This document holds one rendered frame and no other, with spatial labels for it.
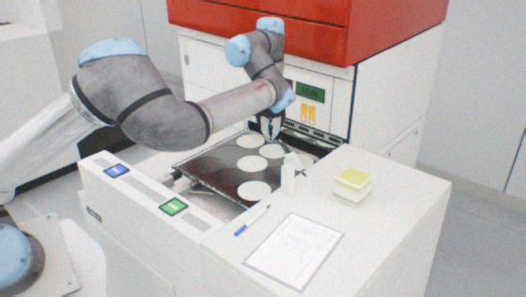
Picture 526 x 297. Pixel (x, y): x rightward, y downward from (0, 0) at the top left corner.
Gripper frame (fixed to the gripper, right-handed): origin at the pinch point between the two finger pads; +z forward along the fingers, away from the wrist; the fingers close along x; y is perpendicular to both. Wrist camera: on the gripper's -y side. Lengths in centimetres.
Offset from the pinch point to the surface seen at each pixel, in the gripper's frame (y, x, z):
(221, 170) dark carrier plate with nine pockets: 0.3, 15.7, 11.3
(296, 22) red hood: 13.3, -8.4, -31.8
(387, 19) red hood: 17, -37, -31
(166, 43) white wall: 318, 82, 60
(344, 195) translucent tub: -27.5, -16.9, 2.4
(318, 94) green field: 12.0, -16.5, -9.1
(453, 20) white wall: 126, -113, -4
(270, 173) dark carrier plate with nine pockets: -2.3, 0.0, 11.3
